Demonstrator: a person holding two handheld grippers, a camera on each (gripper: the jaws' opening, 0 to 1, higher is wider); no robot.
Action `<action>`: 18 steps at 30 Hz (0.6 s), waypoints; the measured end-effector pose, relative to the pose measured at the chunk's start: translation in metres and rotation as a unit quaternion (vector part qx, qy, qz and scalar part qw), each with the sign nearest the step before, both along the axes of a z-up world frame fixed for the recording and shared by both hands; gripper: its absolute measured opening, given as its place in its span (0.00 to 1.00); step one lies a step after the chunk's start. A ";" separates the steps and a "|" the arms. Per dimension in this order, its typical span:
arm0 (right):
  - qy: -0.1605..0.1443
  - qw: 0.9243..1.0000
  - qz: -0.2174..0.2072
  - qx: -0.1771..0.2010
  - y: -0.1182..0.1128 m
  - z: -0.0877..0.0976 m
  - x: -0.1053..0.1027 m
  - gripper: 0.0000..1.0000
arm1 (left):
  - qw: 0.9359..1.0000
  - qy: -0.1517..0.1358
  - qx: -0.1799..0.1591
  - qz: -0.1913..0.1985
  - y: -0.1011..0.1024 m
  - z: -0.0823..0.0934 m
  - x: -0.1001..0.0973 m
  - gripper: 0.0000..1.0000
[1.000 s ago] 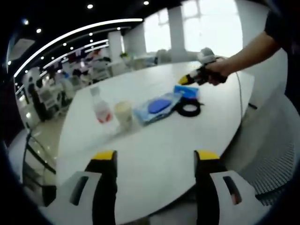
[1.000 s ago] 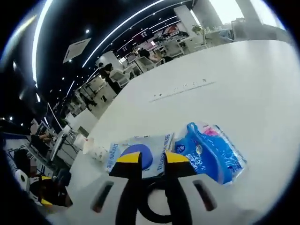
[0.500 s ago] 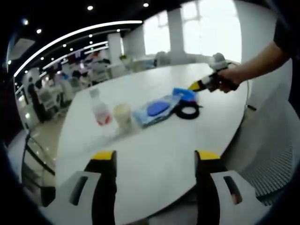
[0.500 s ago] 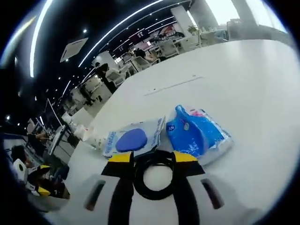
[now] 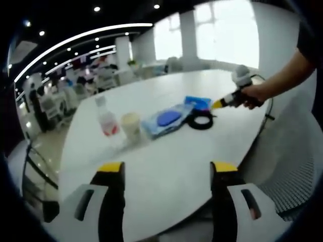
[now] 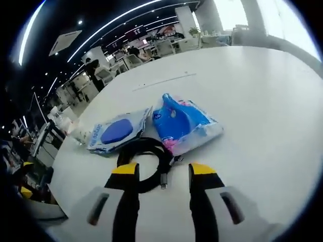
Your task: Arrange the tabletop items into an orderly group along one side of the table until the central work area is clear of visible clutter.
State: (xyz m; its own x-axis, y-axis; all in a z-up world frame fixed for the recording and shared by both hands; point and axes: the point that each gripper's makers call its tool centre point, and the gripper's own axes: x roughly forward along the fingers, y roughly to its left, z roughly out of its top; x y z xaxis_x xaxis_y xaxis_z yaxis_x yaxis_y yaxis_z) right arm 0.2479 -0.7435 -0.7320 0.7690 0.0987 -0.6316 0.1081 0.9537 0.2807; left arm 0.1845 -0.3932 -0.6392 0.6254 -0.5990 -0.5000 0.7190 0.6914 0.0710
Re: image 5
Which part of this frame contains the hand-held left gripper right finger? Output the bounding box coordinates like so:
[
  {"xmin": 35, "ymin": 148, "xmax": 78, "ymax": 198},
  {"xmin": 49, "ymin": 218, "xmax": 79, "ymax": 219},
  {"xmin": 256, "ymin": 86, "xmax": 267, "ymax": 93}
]
[{"xmin": 209, "ymin": 161, "xmax": 291, "ymax": 242}]

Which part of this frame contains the wet wipes pack blue lid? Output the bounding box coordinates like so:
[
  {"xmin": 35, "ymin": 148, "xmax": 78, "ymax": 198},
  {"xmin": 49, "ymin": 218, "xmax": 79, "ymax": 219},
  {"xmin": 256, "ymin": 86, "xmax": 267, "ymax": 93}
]
[{"xmin": 140, "ymin": 102, "xmax": 195, "ymax": 140}]

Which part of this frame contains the black office chair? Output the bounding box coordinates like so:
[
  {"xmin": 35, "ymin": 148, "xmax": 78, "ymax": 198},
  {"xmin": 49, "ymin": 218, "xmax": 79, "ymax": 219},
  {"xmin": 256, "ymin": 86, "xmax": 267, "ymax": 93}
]
[{"xmin": 21, "ymin": 140, "xmax": 60, "ymax": 223}]

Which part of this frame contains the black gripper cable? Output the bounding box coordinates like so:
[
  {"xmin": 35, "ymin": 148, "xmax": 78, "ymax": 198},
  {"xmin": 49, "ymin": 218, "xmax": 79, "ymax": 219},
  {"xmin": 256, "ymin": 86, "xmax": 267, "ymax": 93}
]
[{"xmin": 251, "ymin": 74, "xmax": 275, "ymax": 121}]

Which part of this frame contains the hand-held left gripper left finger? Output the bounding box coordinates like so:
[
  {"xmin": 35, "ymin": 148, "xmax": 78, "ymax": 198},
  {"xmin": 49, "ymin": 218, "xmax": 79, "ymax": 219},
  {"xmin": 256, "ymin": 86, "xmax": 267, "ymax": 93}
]
[{"xmin": 59, "ymin": 161, "xmax": 126, "ymax": 242}]

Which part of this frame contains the blue tissue packet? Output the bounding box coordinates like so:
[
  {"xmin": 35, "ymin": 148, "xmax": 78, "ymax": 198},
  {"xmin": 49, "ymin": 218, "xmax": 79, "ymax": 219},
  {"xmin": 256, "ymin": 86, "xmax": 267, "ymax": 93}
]
[{"xmin": 184, "ymin": 95, "xmax": 212, "ymax": 112}]

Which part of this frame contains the clear bottle with red label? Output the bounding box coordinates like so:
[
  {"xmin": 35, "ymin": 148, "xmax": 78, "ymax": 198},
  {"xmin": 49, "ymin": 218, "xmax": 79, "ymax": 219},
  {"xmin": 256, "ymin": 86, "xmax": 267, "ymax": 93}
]
[{"xmin": 95, "ymin": 96, "xmax": 124, "ymax": 149}]

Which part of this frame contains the person's dark clothing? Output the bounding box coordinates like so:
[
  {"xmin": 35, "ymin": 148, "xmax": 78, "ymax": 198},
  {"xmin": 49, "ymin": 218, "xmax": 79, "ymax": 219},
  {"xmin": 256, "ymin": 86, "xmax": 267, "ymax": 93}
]
[{"xmin": 295, "ymin": 21, "xmax": 322, "ymax": 67}]

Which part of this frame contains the wide bright window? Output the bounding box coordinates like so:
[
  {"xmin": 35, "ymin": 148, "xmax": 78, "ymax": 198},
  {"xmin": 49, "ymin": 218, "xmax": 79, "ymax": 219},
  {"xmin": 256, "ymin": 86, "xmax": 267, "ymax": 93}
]
[{"xmin": 195, "ymin": 0, "xmax": 260, "ymax": 70}]

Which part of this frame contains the person's right hand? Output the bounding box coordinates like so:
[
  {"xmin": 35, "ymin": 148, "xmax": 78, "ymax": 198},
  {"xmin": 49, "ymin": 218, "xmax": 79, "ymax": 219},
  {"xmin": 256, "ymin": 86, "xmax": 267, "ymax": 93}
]
[{"xmin": 239, "ymin": 84, "xmax": 268, "ymax": 110}]

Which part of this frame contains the curved ceiling light strip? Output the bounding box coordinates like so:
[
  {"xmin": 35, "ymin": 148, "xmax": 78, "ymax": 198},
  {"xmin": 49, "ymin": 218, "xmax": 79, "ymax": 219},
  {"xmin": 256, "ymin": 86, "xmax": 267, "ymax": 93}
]
[{"xmin": 14, "ymin": 23, "xmax": 154, "ymax": 83}]

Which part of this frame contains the grey mesh office chair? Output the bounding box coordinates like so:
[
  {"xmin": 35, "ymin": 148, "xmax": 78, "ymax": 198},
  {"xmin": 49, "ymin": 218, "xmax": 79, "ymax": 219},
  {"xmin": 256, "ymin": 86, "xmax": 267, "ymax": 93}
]
[{"xmin": 238, "ymin": 100, "xmax": 315, "ymax": 223}]

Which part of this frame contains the white column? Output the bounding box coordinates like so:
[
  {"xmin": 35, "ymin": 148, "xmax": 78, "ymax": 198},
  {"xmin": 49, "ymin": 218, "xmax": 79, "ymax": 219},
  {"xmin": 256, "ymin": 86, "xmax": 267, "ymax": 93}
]
[{"xmin": 179, "ymin": 11, "xmax": 200, "ymax": 72}]

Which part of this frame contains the narrow bright window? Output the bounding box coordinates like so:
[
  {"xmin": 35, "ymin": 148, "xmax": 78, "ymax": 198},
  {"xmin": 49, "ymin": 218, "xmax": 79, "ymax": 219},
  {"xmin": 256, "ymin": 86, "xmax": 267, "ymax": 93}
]
[{"xmin": 153, "ymin": 12, "xmax": 184, "ymax": 62}]

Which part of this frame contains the white paper cup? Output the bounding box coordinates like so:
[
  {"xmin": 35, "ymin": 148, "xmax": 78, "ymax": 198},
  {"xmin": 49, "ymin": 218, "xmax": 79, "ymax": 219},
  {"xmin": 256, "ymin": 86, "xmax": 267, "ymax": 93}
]
[{"xmin": 121, "ymin": 112, "xmax": 142, "ymax": 145}]

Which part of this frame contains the white round table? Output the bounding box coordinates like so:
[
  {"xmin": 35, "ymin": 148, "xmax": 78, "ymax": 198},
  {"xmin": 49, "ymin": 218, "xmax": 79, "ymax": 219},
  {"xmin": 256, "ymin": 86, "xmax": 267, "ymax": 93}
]
[{"xmin": 58, "ymin": 69, "xmax": 271, "ymax": 242}]

